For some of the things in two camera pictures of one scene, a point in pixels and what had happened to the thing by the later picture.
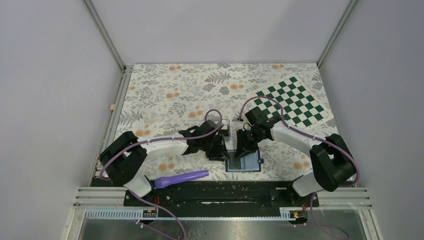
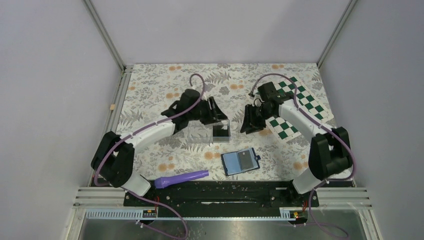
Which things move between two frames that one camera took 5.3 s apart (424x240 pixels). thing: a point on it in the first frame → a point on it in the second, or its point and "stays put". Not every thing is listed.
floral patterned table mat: [158, 99] stays put
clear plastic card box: [223, 126] stays put
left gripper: [220, 154] → [214, 114]
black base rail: [224, 194] stays put
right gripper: [243, 147] → [250, 123]
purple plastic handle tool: [162, 182] stays put
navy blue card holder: [251, 162] stays put
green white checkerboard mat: [299, 107] stays put
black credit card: [234, 163] → [245, 159]
